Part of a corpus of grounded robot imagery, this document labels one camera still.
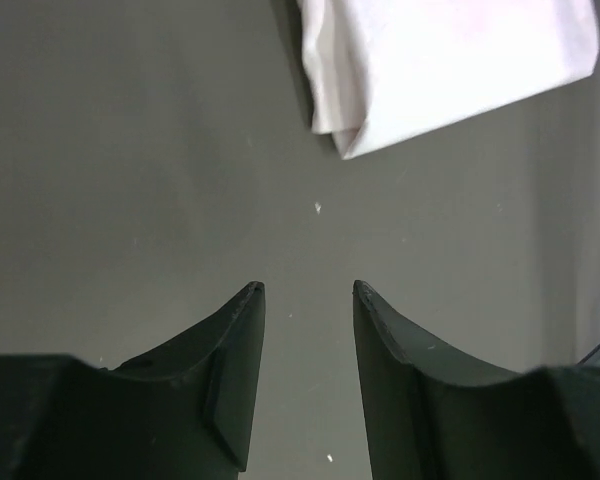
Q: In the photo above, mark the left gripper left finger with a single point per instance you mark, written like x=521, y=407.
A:
x=182, y=410

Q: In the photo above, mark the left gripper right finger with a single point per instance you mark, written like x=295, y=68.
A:
x=433, y=411

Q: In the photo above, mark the white t-shirt red print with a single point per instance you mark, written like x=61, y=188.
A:
x=382, y=72

